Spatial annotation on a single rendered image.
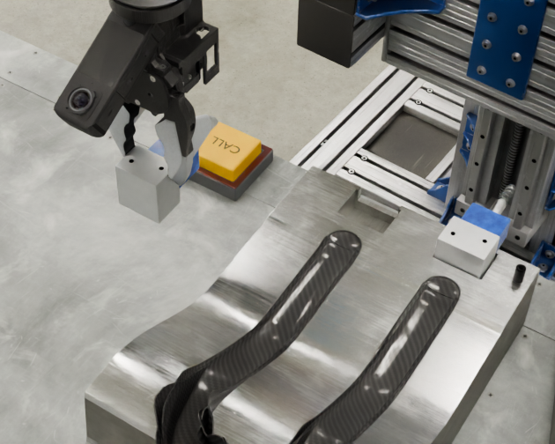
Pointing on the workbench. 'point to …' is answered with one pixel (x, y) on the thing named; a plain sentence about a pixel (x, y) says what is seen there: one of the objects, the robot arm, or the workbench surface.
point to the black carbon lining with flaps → (415, 345)
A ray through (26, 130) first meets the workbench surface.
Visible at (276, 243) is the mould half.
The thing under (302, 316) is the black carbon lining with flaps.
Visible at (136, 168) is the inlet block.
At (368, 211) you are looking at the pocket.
